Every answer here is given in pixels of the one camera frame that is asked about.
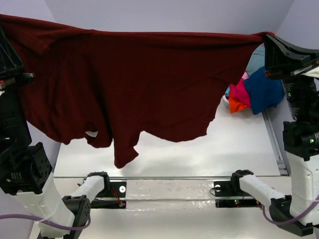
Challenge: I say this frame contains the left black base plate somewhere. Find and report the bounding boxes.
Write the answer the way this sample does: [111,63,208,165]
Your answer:
[91,181,127,209]

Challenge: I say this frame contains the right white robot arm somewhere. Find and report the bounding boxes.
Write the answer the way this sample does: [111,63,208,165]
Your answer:
[229,35,319,237]

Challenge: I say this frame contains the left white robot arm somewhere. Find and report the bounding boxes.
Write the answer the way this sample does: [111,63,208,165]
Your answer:
[0,34,110,239]

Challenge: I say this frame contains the maroon t shirt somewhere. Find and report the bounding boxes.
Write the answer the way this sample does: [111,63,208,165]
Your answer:
[0,15,264,168]

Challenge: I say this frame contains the grey blue t shirt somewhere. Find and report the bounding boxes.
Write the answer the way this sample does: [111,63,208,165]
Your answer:
[246,45,265,76]

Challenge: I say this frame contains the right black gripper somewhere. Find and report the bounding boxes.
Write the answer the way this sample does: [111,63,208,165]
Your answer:
[266,29,319,118]

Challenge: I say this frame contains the orange t shirt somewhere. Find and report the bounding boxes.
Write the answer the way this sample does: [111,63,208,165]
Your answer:
[228,96,249,114]

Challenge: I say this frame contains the navy blue t shirt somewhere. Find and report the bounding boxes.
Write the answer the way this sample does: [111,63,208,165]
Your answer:
[244,66,285,115]

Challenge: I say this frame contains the pink t shirt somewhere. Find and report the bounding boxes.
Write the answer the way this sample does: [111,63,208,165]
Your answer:
[242,72,249,80]

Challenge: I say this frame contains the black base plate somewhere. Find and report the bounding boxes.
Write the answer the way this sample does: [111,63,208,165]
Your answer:
[210,181,261,209]
[91,181,127,209]

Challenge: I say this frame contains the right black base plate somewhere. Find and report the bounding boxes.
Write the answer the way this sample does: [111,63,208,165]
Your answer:
[210,181,261,209]

